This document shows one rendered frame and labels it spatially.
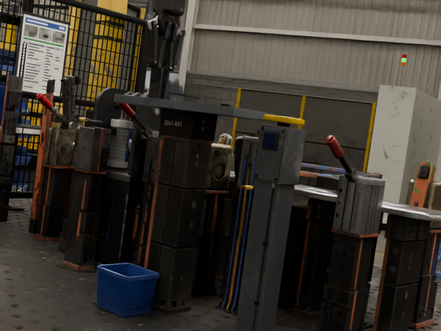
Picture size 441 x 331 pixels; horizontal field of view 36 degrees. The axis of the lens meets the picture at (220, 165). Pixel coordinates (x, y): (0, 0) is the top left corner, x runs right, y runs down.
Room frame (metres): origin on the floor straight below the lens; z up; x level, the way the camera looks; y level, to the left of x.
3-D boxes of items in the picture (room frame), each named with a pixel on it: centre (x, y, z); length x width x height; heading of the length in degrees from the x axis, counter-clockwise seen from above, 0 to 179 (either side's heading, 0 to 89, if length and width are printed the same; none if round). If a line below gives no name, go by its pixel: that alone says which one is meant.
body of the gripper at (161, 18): (1.60, 0.17, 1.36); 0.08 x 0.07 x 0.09; 149
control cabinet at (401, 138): (10.46, -2.81, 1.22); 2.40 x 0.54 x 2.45; 152
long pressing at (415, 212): (1.92, 0.02, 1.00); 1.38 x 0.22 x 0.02; 50
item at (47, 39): (2.66, 0.75, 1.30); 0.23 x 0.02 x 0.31; 140
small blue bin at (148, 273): (1.46, 0.17, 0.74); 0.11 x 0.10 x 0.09; 50
